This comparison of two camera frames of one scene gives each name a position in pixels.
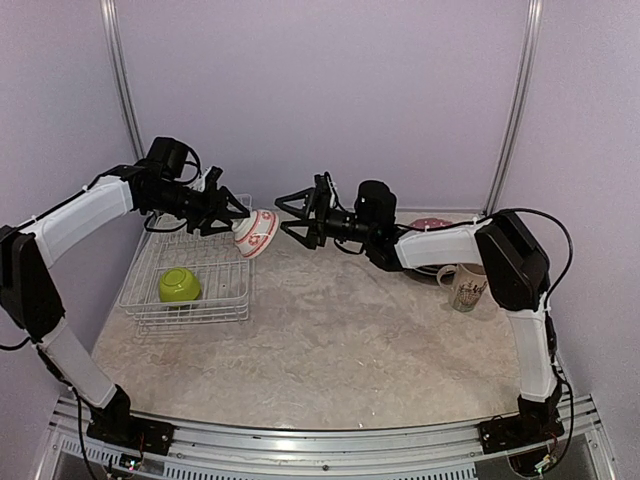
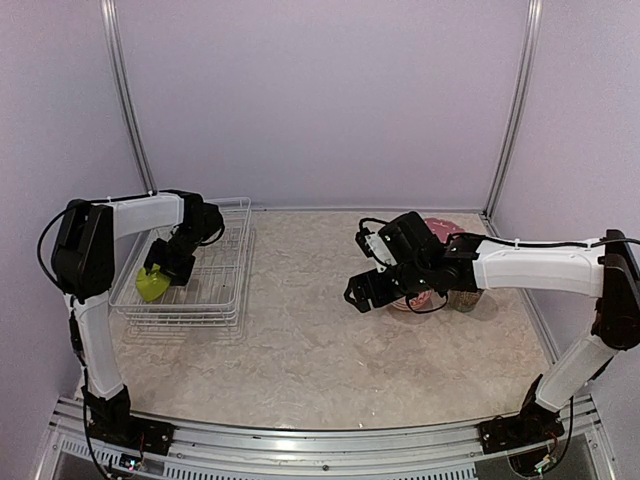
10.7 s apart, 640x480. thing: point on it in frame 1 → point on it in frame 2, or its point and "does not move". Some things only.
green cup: x=178 y=285 → x=152 y=286
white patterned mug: x=467 y=287 does not move
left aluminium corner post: x=120 y=73 does not move
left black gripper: x=213 y=205 → x=179 y=276
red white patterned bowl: x=254 y=233 → x=420 y=301
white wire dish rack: x=225 y=277 does not move
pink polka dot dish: x=430 y=223 does not move
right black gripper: x=314 y=202 → x=357 y=283
